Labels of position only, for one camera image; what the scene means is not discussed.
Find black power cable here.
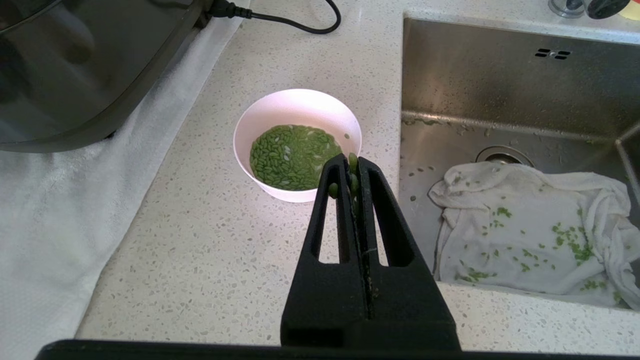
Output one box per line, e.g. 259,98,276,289
207,0,342,35

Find chrome faucet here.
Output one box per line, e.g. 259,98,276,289
548,0,632,20

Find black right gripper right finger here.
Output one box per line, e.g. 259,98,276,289
358,157,462,351

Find chopped green vegetables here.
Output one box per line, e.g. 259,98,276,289
249,124,343,192

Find black rice cooker body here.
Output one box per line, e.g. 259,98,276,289
0,0,213,154

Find stainless steel sink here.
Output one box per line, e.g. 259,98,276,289
398,12,640,312

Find white cloth with green bits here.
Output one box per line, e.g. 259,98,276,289
428,161,640,309

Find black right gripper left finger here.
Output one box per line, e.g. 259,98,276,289
280,154,372,349

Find round sink drain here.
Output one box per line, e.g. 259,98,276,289
475,145,536,168

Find white round bowl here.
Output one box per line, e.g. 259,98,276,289
232,88,363,204

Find white towel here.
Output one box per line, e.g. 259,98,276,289
0,0,251,360

